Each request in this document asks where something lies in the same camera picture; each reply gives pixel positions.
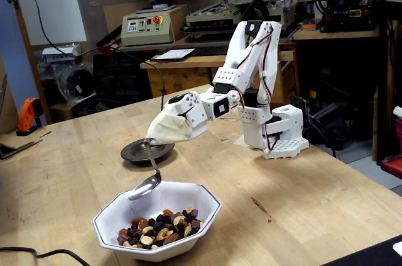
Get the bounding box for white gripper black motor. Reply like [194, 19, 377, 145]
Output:
[160, 91, 209, 144]

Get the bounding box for bent metal spoon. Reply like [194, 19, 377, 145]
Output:
[127, 138, 163, 202]

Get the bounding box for dark brown round plate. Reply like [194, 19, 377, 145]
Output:
[120, 138, 175, 163]

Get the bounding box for white octagonal bowl blue rim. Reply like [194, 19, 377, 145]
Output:
[92, 180, 222, 263]

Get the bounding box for beige masking tape wrap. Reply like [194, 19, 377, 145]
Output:
[146, 104, 194, 146]

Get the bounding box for wooden desk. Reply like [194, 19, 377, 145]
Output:
[140, 38, 299, 103]

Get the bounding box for white paper sheet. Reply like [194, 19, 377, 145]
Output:
[151, 48, 196, 62]

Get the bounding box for black keyboard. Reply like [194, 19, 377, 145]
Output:
[188, 44, 232, 58]

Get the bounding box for black plastic crate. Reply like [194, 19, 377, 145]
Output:
[93, 52, 151, 100]

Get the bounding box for beige machine controller box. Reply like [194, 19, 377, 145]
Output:
[121, 6, 185, 47]

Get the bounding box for red clamp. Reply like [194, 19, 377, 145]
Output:
[96, 45, 114, 57]

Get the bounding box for clear plastic bag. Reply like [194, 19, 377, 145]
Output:
[52, 61, 97, 100]

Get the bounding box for nut and raisin mix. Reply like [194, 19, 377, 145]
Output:
[116, 208, 205, 250]

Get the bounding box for green controller circuit board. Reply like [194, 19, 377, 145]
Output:
[290, 94, 311, 118]

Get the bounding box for white small box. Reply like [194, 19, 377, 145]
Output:
[41, 44, 83, 63]

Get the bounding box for orange hand tool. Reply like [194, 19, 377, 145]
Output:
[15, 97, 44, 136]

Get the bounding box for cardboard sheet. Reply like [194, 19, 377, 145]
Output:
[0, 130, 52, 160]

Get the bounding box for wooden workbench top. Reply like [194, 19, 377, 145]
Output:
[293, 28, 381, 41]

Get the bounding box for white board panel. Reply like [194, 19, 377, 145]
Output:
[9, 0, 88, 47]

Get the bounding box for red cushioned wooden chair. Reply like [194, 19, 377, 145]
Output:
[381, 155, 402, 180]

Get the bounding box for black flat object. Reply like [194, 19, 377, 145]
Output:
[322, 233, 402, 266]

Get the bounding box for black cable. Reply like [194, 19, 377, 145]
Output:
[0, 246, 92, 266]
[0, 0, 167, 113]

